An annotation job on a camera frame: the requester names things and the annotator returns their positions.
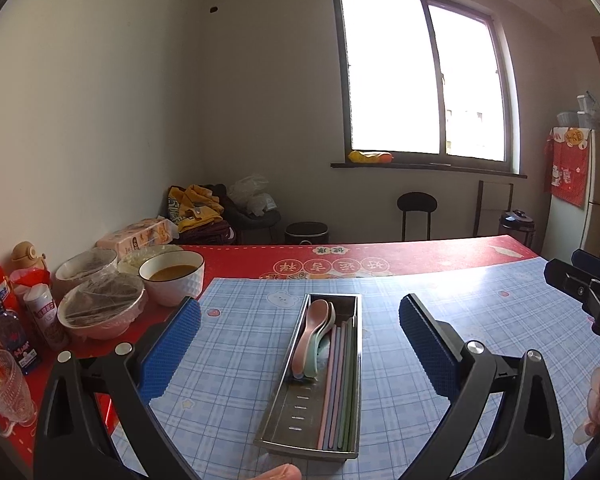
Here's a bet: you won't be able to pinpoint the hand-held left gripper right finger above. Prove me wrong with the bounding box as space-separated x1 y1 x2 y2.
397 294 566 480

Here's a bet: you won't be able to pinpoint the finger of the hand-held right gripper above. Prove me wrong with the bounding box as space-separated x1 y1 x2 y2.
543 258 593 306
571 248 600 286

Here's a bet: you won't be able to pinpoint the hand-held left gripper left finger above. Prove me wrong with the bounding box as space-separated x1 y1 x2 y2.
32 296 203 480

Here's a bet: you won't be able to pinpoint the green chopstick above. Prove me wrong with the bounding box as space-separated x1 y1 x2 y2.
334 324 351 452
342 321 356 452

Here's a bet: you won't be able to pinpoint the blue chopstick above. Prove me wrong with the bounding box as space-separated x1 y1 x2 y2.
326 325 346 452

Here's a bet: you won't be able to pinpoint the pink plastic spoon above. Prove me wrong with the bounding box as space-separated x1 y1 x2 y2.
292 299 331 378

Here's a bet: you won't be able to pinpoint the green plastic spoon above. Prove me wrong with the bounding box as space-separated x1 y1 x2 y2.
302 330 331 377

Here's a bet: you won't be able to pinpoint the stainless steel utensil tray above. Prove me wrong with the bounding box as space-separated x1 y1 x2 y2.
253 292 363 461

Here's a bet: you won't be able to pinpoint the person's left hand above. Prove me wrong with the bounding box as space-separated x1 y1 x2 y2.
252 464 302 480

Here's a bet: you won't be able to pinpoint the white dimpled bowl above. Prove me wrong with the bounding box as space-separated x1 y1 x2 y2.
138 251 206 307

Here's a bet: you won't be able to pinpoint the blue plaid table mat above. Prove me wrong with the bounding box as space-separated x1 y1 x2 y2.
107 255 600 480

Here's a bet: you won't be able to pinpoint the large plastic-covered bowl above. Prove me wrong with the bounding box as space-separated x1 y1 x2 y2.
57 277 146 341

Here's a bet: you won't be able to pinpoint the black pressure cooker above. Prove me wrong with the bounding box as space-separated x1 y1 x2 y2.
497 208 537 248

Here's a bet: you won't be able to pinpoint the white refrigerator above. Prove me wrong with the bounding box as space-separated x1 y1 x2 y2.
540 127 600 261

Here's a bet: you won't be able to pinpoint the red printed cloth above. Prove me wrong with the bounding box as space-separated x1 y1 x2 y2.
544 127 591 207

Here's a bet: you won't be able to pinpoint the red printed tablecloth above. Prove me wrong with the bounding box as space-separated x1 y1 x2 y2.
0 234 551 471

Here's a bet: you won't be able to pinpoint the white folding table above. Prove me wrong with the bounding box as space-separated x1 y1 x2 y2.
475 180 515 238

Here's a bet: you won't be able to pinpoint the tissue packet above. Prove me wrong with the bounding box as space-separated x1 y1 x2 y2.
96 216 180 256

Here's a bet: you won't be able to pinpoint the dark red clothes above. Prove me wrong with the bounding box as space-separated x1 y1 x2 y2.
180 220 236 246

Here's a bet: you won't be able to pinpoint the white canister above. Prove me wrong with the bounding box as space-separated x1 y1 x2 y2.
22 283 71 351

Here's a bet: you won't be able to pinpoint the yellow clothes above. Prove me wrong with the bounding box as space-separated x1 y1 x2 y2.
167 184 225 233

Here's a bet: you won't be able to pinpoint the black round stool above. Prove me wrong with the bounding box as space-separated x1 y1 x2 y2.
397 191 438 242

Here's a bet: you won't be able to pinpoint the dark chair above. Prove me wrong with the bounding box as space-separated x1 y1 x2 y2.
220 185 282 246

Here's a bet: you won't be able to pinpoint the clear plastic containers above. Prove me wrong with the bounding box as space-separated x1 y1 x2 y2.
556 91 600 131

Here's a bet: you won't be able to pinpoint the blue glass bottle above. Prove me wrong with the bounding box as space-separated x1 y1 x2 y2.
0 290 43 376

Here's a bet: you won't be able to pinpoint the black trash bin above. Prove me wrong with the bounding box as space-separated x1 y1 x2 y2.
285 221 330 246

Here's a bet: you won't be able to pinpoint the beige drink bottle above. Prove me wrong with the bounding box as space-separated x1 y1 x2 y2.
11 241 48 276

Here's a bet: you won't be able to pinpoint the clear plastic bag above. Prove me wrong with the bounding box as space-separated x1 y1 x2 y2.
228 174 278 218

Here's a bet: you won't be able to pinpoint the clear glass mug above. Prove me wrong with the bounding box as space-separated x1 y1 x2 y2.
0 349 38 436

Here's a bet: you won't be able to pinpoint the dark windowsill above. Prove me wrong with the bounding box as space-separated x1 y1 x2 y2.
330 160 528 180

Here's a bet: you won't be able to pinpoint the yellow orange packet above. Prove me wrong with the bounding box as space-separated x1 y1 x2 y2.
348 150 395 165

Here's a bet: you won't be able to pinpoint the window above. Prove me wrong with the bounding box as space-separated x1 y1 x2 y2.
331 0 521 176

